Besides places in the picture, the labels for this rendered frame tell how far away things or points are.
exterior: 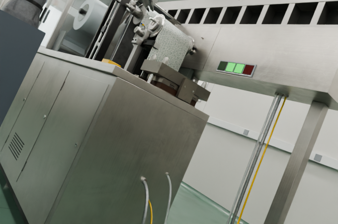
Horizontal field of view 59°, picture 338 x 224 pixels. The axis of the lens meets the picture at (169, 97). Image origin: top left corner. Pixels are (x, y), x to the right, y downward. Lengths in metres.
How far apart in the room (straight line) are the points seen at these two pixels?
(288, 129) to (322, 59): 2.67
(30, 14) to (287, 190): 1.34
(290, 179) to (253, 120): 2.87
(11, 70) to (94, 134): 0.41
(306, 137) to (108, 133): 0.90
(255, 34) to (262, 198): 2.68
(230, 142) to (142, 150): 3.06
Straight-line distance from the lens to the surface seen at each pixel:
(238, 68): 1.65
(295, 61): 1.51
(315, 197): 3.80
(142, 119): 1.41
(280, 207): 1.52
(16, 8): 1.38
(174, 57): 1.79
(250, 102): 4.48
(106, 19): 2.07
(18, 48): 1.33
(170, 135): 1.54
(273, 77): 1.52
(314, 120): 1.54
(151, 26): 1.77
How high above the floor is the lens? 0.76
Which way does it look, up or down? 5 degrees up
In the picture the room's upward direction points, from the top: 24 degrees clockwise
